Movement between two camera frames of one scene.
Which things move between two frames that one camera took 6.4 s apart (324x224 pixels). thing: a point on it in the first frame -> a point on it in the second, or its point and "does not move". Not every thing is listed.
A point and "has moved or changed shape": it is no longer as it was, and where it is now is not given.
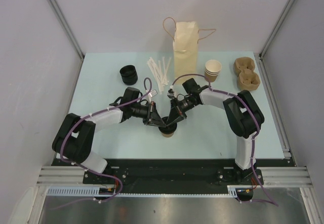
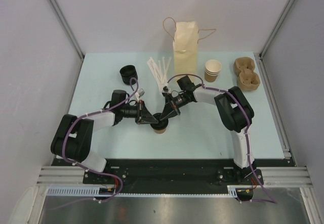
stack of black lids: [128, 74] does not move
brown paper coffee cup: [167, 135] -> [160, 131]
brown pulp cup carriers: [248, 80] does not move
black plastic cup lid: [169, 129] has moved or changed shape
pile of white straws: [160, 73] does not move
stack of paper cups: [212, 69] does not move
